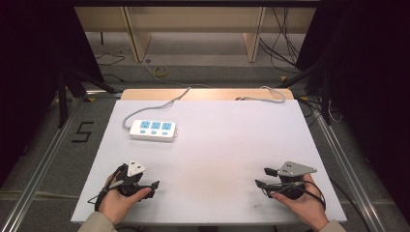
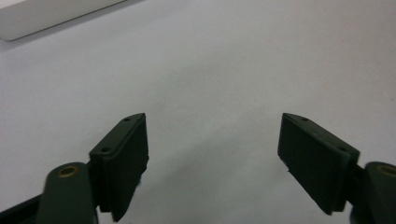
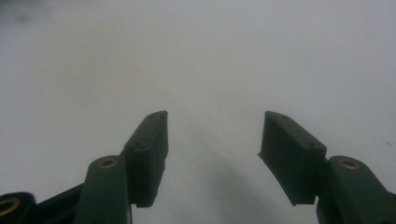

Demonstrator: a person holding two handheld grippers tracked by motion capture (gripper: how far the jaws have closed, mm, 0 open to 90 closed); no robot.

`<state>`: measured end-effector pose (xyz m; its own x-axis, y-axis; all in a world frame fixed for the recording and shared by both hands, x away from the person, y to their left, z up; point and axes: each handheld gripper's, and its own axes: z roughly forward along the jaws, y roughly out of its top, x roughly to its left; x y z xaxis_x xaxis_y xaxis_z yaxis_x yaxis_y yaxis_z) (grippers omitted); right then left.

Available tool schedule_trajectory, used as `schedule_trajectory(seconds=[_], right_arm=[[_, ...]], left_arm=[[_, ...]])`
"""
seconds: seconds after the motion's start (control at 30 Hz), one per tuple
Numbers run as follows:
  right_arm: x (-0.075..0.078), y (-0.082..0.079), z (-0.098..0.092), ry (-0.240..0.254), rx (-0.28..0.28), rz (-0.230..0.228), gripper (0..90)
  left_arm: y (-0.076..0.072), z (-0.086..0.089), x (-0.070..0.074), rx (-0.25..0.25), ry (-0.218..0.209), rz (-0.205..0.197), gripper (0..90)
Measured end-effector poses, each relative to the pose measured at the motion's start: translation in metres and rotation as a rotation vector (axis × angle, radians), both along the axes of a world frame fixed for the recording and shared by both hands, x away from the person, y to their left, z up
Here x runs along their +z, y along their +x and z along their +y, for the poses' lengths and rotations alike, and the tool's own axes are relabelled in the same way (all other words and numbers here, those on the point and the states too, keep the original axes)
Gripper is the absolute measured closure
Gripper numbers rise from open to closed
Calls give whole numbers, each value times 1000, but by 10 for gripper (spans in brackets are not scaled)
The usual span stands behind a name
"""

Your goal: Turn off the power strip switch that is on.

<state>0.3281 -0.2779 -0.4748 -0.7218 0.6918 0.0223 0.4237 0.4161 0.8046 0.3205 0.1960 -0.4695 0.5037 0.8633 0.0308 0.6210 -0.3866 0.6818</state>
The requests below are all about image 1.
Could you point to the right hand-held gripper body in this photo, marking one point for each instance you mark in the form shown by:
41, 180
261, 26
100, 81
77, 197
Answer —
291, 180

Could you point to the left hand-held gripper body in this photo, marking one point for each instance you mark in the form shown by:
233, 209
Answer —
129, 182

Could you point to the white power strip blue sockets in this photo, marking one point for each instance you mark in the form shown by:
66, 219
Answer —
154, 131

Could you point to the person's left hand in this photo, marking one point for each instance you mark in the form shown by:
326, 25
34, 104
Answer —
116, 204

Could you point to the person's right hand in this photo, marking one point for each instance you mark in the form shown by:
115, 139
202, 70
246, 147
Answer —
307, 206

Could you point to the black metal stand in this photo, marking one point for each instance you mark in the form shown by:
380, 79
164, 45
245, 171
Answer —
64, 93
325, 96

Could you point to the yellow tape roll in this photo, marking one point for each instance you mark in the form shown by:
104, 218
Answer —
160, 71

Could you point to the wooden shelf unit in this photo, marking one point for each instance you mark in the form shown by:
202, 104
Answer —
193, 19

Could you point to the aluminium floor rail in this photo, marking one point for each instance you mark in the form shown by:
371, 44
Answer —
348, 167
38, 170

